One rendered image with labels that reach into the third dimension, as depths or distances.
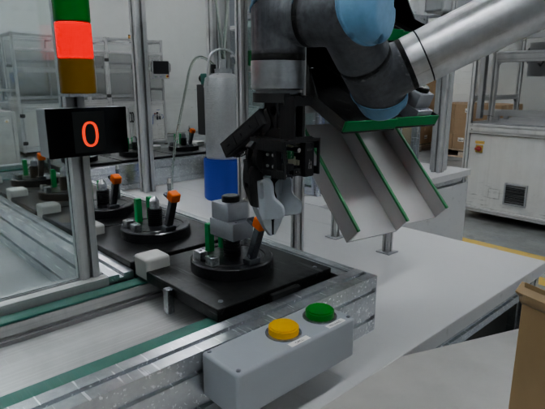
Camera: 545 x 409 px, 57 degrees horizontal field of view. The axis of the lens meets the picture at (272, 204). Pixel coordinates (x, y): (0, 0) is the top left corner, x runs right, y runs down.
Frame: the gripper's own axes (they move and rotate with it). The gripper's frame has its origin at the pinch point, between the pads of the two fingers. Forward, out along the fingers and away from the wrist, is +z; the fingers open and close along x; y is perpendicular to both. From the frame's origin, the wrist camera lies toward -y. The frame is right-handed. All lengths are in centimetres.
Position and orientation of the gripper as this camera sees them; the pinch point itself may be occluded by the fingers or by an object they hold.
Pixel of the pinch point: (268, 226)
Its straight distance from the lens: 76.5
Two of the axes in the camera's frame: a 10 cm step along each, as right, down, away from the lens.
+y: 6.8, 1.8, -7.1
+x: 7.3, -1.6, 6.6
